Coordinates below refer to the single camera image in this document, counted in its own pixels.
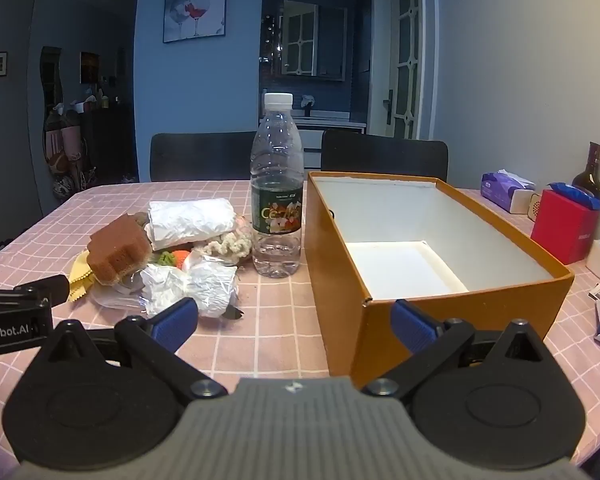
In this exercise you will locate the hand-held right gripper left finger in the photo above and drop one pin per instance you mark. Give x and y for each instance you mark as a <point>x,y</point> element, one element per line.
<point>174,321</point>

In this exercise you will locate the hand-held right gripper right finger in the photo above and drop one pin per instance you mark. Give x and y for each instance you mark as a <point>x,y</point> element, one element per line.
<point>414,321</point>

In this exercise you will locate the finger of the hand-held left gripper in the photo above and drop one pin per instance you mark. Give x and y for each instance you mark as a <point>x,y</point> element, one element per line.
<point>47,290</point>

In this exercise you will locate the white plastic bag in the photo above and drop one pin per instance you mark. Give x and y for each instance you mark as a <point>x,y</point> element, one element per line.
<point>205,285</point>

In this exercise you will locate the knitted fruit toy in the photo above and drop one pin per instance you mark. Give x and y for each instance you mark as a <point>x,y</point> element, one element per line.
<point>175,258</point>

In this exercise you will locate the brown plush toy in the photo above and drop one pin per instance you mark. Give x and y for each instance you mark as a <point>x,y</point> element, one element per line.
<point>117,252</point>

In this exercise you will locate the orange cardboard box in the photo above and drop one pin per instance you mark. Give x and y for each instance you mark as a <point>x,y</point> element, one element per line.
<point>345,280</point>

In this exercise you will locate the white towel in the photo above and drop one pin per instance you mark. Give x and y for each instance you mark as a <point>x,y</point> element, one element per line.
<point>190,221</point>

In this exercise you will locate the yellow cloth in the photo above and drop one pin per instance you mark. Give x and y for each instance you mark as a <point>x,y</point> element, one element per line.
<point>80,275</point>

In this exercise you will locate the pink checked tablecloth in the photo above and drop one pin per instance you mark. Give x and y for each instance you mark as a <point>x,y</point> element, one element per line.
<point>260,330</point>

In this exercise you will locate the white knitted pouch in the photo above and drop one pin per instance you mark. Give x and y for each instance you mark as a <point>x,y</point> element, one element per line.
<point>230,246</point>

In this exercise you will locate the hanging pink bags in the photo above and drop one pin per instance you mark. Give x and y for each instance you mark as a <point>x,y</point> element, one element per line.
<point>62,150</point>

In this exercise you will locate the dark cabinet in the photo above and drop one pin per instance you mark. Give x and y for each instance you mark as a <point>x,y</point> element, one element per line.
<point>110,145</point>

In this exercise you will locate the purple tissue pack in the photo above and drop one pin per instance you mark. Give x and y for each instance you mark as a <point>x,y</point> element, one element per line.
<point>502,187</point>

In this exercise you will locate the small white speaker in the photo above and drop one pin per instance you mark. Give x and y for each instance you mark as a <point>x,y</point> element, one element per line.
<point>527,205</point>

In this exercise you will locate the clear plastic water bottle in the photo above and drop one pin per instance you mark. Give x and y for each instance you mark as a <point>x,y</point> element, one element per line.
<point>277,195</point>

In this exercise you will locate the black chair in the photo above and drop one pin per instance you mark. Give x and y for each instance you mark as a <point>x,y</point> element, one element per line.
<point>380,155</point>
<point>200,157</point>

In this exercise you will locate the red box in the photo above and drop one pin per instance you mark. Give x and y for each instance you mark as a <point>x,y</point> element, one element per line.
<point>565,230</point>

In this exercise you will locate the dark framed picture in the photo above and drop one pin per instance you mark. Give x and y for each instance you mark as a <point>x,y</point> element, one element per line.
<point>90,67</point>

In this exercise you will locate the dark wine bottle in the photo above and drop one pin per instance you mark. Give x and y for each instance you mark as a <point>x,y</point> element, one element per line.
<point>591,175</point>

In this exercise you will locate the white glazed door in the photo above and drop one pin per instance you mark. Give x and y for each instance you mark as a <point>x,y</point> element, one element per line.
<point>405,50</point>

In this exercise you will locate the wavy wall mirror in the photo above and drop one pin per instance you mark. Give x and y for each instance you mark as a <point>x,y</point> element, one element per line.
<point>51,80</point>

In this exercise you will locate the mirrored wall cabinet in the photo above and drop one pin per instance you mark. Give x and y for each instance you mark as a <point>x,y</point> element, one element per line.
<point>312,40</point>

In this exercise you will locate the wine glass wall picture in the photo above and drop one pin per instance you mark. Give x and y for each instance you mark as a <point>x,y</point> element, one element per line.
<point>195,2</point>

